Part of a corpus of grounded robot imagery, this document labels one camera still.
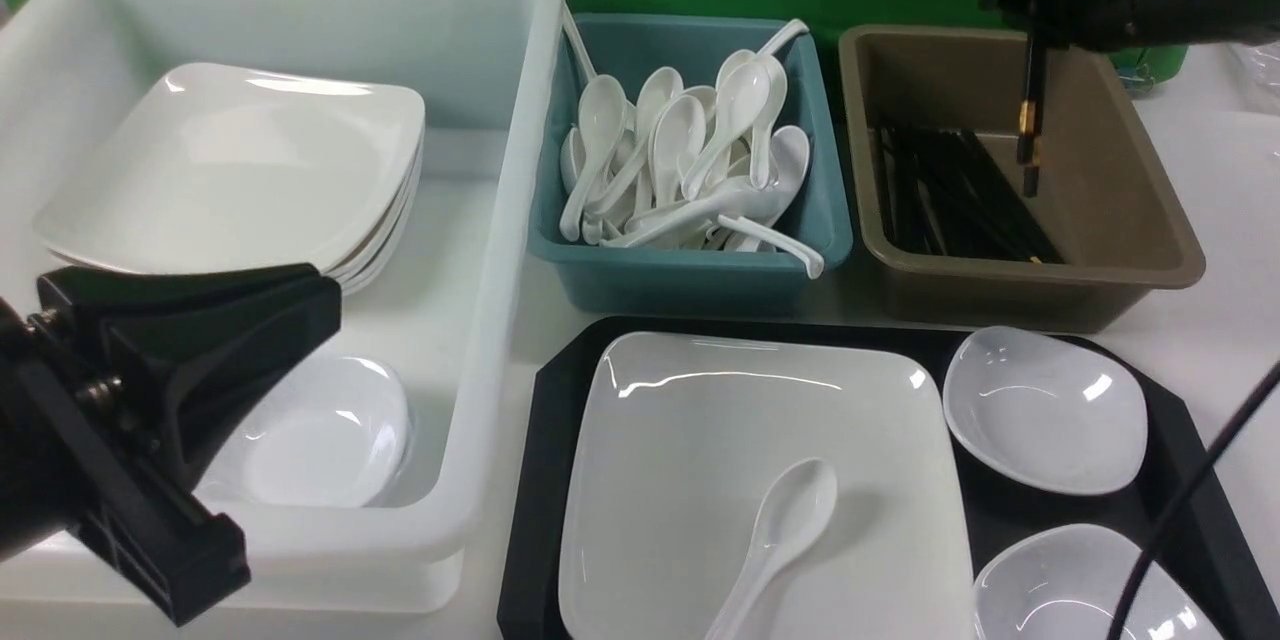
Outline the white ceramic soup spoon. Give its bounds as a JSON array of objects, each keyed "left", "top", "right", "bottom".
[{"left": 704, "top": 457, "right": 838, "bottom": 639}]

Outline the pile of white soup spoons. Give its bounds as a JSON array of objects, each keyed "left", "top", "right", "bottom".
[{"left": 558, "top": 12, "right": 826, "bottom": 279}]

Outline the white small bowl in tub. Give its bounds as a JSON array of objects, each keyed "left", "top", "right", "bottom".
[{"left": 196, "top": 355, "right": 412, "bottom": 508}]

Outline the large white plastic tub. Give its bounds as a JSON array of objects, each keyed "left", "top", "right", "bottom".
[{"left": 1, "top": 0, "right": 564, "bottom": 613}]

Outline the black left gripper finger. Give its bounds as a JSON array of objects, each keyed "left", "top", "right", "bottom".
[{"left": 38, "top": 265, "right": 343, "bottom": 488}]

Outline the stack of white square plates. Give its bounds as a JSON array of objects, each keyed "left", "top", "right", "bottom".
[{"left": 32, "top": 61, "right": 426, "bottom": 292}]

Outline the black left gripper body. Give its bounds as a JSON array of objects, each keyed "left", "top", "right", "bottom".
[{"left": 1, "top": 306, "right": 251, "bottom": 627}]

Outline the teal plastic bin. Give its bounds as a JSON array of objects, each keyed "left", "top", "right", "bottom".
[{"left": 527, "top": 14, "right": 861, "bottom": 317}]

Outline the black plastic serving tray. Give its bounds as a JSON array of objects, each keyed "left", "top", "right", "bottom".
[{"left": 497, "top": 316, "right": 1279, "bottom": 639}]

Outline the black camera cable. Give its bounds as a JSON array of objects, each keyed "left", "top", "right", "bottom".
[{"left": 1105, "top": 360, "right": 1280, "bottom": 640}]

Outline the brown plastic bin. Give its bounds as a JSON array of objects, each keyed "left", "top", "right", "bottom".
[{"left": 838, "top": 26, "right": 1206, "bottom": 333}]

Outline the large white square plate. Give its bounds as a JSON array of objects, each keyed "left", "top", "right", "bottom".
[{"left": 558, "top": 333, "right": 974, "bottom": 639}]

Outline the clear plastic wrap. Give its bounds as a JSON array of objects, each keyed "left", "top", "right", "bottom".
[{"left": 1230, "top": 40, "right": 1279, "bottom": 115}]

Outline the pile of black chopsticks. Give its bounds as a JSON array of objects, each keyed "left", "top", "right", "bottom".
[{"left": 869, "top": 122, "right": 1065, "bottom": 265}]

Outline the white small bowl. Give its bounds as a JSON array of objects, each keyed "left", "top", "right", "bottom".
[
  {"left": 196, "top": 355, "right": 412, "bottom": 508},
  {"left": 973, "top": 524, "right": 1221, "bottom": 639},
  {"left": 942, "top": 326, "right": 1149, "bottom": 497}
]

